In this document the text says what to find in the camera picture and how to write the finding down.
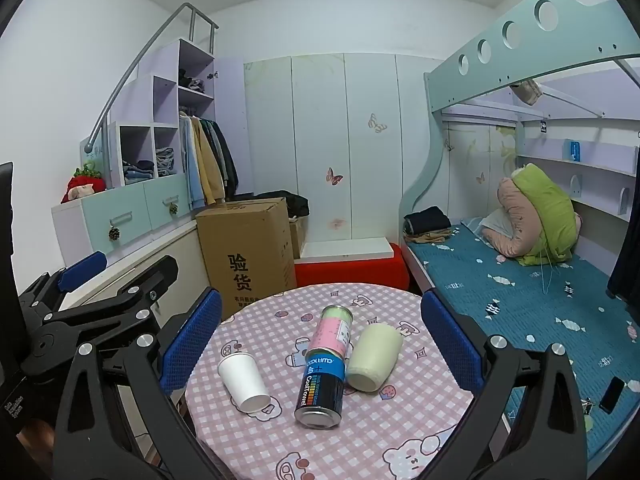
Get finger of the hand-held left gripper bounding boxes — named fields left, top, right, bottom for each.
left=42, top=255, right=179, bottom=356
left=19, top=251, right=108, bottom=317

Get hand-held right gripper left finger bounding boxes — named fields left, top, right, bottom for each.
left=52, top=287, right=223, bottom=480

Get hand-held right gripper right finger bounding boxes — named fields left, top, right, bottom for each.
left=420, top=287, right=591, bottom=480

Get cream green cup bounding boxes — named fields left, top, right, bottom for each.
left=346, top=322, right=404, bottom=392

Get white paper cup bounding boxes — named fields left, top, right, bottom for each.
left=217, top=351, right=272, bottom=414

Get red strawberry plush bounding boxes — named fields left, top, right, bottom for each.
left=61, top=162, right=107, bottom=204

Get blue printed bedsheet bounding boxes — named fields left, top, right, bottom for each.
left=407, top=217, right=640, bottom=461

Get large cardboard box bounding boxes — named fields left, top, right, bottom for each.
left=195, top=197, right=298, bottom=320

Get tan folded clothes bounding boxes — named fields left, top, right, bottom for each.
left=405, top=228, right=454, bottom=246

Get folded blue jeans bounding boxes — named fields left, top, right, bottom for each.
left=122, top=160, right=156, bottom=185

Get pink checked tablecloth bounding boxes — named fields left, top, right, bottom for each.
left=185, top=282, right=501, bottom=480

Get pink green can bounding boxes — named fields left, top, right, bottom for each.
left=306, top=305, right=354, bottom=361

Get red storage bench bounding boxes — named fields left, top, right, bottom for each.
left=294, top=243, right=411, bottom=292

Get folded grey clothes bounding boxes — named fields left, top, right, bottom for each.
left=155, top=147, right=177, bottom=177

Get black folded clothes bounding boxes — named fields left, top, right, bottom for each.
left=404, top=206, right=452, bottom=235

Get white pillow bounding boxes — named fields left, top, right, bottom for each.
left=479, top=208, right=516, bottom=241

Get light blue hanging shirt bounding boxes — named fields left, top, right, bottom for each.
left=179, top=115, right=202, bottom=209

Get black blue can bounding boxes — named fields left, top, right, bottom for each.
left=294, top=347, right=347, bottom=431

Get yellow hanging jacket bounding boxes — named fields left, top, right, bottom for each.
left=192, top=119, right=227, bottom=206

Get white board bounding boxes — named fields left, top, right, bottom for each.
left=299, top=238, right=396, bottom=263

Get small cardboard box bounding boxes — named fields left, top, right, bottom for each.
left=289, top=217, right=306, bottom=259

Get pink quilt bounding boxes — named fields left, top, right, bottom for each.
left=482, top=177, right=583, bottom=259

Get dark hanging jackets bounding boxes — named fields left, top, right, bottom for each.
left=205, top=120, right=240, bottom=197

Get green pillow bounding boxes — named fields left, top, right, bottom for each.
left=510, top=165, right=578, bottom=266

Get black clothes pile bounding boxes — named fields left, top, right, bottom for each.
left=255, top=190, right=311, bottom=221

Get black phone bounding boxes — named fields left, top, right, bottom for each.
left=599, top=377, right=627, bottom=415

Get purple stair cabinet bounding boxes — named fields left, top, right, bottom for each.
left=51, top=37, right=246, bottom=311

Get dark hanging cloth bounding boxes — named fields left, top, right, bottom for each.
left=606, top=130, right=640, bottom=313

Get dark folded clothes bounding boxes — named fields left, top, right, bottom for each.
left=179, top=69, right=206, bottom=94

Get grey metal handrail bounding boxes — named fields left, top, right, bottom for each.
left=84, top=3, right=220, bottom=154

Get white butterfly wardrobe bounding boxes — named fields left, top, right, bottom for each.
left=243, top=52, right=451, bottom=247

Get beige hanging bag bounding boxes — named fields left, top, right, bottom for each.
left=510, top=80, right=543, bottom=106

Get light green bunk bed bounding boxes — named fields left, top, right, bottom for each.
left=399, top=0, right=640, bottom=480

